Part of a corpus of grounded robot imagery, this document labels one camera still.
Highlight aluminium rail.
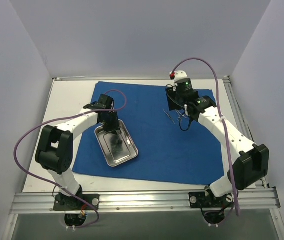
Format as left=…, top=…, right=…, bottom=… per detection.
left=9, top=188, right=281, bottom=214
left=222, top=76, right=270, bottom=190

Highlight steel clamp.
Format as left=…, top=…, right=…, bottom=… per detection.
left=176, top=110, right=187, bottom=123

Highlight aluminium front rail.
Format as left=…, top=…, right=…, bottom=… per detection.
left=9, top=188, right=281, bottom=214

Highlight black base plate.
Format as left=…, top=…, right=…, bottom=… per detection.
left=53, top=193, right=100, bottom=212
left=188, top=190, right=234, bottom=209

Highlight blue surgical cloth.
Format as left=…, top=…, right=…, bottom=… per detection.
left=73, top=82, right=224, bottom=185

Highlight aluminium right side rail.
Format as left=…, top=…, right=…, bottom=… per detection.
left=222, top=76, right=270, bottom=190

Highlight steel tweezers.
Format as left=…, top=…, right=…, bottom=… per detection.
left=125, top=135, right=132, bottom=148
left=163, top=109, right=176, bottom=124

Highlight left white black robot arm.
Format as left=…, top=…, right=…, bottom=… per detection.
left=35, top=94, right=121, bottom=210

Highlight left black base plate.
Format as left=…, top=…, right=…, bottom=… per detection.
left=53, top=193, right=100, bottom=212

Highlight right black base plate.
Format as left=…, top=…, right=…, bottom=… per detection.
left=188, top=190, right=234, bottom=209

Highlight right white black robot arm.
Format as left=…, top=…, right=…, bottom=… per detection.
left=165, top=84, right=270, bottom=207

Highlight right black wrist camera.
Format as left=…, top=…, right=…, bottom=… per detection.
left=169, top=70, right=197, bottom=98

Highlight steel instrument tray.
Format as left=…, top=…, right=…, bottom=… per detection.
left=94, top=120, right=139, bottom=168

